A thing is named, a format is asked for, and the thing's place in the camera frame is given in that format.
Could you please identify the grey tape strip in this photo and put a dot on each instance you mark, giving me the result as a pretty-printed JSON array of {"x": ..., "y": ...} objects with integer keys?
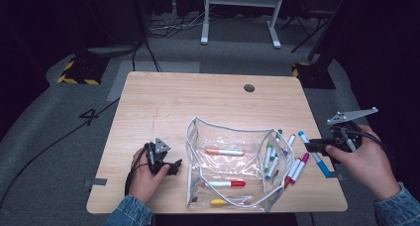
[
  {"x": 97, "y": 182},
  {"x": 336, "y": 175}
]

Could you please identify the light green cap marker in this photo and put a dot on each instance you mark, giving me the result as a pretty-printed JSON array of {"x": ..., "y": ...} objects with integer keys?
[{"x": 268, "y": 153}]

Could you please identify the round dark table grommet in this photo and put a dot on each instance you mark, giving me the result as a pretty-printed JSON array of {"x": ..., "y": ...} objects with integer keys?
[{"x": 249, "y": 88}]

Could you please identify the dark blue cap marker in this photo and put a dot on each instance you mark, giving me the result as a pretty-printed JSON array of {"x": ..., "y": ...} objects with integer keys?
[{"x": 271, "y": 169}]

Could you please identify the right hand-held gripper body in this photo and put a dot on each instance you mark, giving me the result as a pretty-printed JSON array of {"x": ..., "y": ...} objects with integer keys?
[{"x": 345, "y": 136}]

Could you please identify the black tripod legs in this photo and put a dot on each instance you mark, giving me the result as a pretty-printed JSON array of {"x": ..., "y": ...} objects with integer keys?
[{"x": 308, "y": 34}]

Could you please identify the yellow cap marker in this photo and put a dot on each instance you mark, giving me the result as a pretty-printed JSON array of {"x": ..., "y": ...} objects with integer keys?
[{"x": 218, "y": 202}]

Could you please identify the black stand base yellow corner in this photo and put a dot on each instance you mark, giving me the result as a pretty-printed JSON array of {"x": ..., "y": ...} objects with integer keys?
[{"x": 313, "y": 75}]

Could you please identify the light blue cap marker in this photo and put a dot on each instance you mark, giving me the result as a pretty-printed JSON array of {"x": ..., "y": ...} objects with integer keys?
[{"x": 322, "y": 165}]

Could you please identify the dark red cap marker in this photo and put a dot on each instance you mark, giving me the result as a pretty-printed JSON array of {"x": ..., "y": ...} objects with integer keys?
[{"x": 292, "y": 171}]

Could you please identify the person's left hand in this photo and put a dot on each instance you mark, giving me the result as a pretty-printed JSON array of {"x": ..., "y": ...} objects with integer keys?
[{"x": 142, "y": 184}]

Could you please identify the person's right hand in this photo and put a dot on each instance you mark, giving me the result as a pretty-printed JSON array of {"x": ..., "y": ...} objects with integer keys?
[{"x": 369, "y": 166}]

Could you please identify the peach cap marker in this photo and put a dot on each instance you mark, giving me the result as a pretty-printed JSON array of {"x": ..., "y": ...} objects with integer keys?
[{"x": 228, "y": 152}]

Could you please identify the purple cap marker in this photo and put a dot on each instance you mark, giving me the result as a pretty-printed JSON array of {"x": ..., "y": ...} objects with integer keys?
[{"x": 290, "y": 140}]

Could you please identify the dark green cap marker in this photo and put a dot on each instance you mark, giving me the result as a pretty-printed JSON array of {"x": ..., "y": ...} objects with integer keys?
[{"x": 277, "y": 140}]

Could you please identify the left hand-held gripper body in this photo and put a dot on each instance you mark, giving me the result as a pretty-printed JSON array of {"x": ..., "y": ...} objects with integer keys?
[{"x": 158, "y": 160}]

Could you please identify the magenta cap marker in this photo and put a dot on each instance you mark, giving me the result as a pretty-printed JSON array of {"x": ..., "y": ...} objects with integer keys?
[{"x": 300, "y": 168}]

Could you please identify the clear plastic zipper bag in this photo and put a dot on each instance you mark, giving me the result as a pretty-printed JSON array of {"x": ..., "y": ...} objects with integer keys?
[{"x": 231, "y": 168}]

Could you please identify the yellow black striped stand base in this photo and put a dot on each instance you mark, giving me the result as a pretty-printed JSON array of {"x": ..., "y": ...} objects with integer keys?
[{"x": 82, "y": 72}]

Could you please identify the bright red cap marker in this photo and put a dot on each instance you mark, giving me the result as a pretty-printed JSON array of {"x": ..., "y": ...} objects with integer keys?
[{"x": 228, "y": 183}]

